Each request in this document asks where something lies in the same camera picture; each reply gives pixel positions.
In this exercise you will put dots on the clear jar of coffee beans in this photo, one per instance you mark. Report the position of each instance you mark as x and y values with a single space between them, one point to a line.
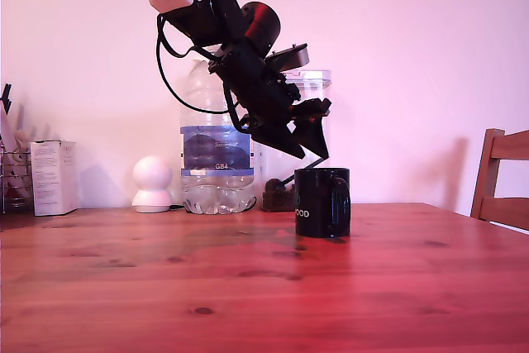
273 167

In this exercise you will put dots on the dark mug with white lettering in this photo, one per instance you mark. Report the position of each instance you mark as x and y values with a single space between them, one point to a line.
318 204

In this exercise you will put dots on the large clear water bottle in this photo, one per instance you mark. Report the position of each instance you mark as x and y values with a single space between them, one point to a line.
215 154

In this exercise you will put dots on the wooden chair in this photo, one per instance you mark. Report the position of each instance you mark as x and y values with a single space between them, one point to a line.
496 150

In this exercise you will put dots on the white cardboard box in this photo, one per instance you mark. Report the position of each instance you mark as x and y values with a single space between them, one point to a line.
53 177

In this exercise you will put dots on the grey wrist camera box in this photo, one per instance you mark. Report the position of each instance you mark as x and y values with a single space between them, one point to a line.
295 57

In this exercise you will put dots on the small white round camera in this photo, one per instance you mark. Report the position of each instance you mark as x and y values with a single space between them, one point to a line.
152 183

